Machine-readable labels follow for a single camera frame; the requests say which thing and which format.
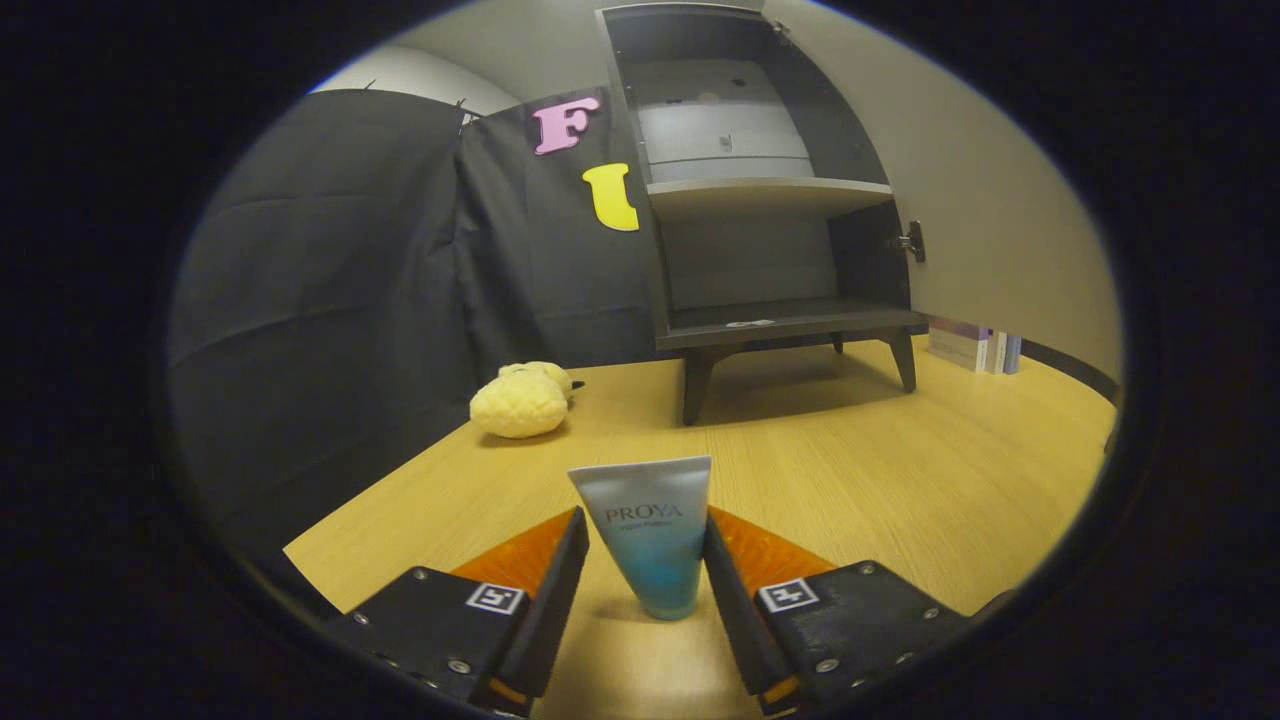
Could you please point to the white book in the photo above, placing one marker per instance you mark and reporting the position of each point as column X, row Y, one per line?
column 997, row 352

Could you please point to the black backdrop cloth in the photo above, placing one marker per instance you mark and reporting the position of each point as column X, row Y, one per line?
column 330, row 300

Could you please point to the metal door hinge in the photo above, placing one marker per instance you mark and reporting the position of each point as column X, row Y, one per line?
column 780, row 29
column 911, row 241

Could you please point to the yellow plush toy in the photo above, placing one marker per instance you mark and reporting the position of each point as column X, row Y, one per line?
column 518, row 405

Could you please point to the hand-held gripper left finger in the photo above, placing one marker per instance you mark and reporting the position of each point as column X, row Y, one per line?
column 555, row 610

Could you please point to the blue and white cosmetic tube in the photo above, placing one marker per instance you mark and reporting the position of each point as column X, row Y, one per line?
column 650, row 540

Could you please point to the grey cabinet with legs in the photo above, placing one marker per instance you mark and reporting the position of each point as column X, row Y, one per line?
column 740, row 265

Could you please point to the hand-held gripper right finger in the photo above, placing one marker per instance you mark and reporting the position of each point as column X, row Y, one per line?
column 735, row 620

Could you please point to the beige cabinet door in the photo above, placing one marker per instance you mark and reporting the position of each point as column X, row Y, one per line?
column 990, row 200

